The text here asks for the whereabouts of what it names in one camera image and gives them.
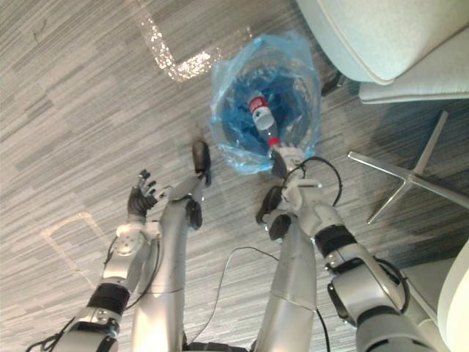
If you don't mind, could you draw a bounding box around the white upholstered sofa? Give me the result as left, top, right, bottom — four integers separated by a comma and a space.
295, 0, 469, 106

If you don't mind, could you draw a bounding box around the left dark robot foot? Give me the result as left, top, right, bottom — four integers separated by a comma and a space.
191, 139, 213, 175

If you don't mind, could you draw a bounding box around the white round chair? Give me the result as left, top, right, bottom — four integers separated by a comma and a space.
399, 238, 469, 352

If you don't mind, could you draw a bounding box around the metal chair base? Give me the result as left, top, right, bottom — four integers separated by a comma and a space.
347, 109, 469, 225

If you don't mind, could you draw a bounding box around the clear bottle with red label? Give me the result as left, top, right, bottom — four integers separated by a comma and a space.
247, 94, 283, 150

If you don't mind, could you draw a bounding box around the thin grey floor cable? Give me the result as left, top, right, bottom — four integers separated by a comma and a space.
190, 246, 281, 345

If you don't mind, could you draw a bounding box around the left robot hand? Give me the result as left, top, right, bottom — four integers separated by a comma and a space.
126, 169, 166, 218

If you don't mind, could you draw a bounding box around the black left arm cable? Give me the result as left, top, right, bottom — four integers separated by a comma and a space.
24, 234, 164, 352

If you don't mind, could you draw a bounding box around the blue plastic trash bag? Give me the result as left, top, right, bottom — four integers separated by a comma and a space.
208, 31, 323, 176

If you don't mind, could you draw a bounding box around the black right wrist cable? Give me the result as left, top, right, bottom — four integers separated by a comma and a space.
284, 156, 342, 206

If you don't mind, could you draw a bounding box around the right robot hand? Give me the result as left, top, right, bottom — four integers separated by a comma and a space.
269, 143, 307, 177

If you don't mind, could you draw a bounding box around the black sofa foot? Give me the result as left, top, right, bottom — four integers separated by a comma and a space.
321, 73, 345, 97

